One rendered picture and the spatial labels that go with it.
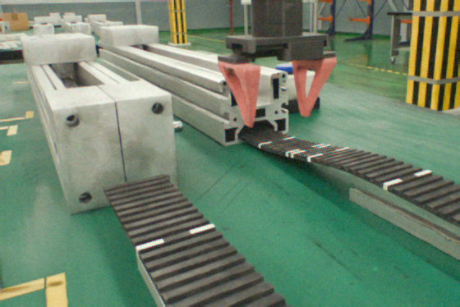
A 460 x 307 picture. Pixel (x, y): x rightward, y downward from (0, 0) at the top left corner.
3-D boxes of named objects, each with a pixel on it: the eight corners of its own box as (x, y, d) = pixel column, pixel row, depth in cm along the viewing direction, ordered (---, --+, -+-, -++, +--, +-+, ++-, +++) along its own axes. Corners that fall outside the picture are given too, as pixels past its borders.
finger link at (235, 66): (218, 122, 49) (214, 42, 47) (270, 113, 53) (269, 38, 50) (246, 136, 44) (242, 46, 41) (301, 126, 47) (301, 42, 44)
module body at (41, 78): (153, 161, 48) (144, 89, 46) (59, 180, 43) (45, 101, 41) (68, 74, 114) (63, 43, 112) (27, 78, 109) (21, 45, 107)
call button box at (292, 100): (320, 108, 70) (321, 71, 68) (271, 117, 65) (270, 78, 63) (292, 100, 76) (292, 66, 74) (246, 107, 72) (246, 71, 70)
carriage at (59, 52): (99, 75, 73) (94, 36, 71) (29, 83, 68) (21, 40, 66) (85, 66, 86) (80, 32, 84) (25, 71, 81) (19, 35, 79)
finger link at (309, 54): (256, 116, 52) (254, 39, 49) (303, 107, 55) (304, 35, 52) (286, 129, 46) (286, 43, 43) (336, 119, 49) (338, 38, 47)
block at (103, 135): (202, 182, 42) (195, 90, 39) (70, 215, 36) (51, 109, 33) (172, 157, 49) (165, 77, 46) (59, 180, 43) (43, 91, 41)
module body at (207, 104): (287, 132, 57) (287, 71, 55) (223, 146, 52) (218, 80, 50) (136, 67, 123) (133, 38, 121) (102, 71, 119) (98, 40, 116)
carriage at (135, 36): (160, 54, 103) (158, 26, 101) (115, 58, 98) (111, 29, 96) (143, 49, 116) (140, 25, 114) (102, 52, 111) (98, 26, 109)
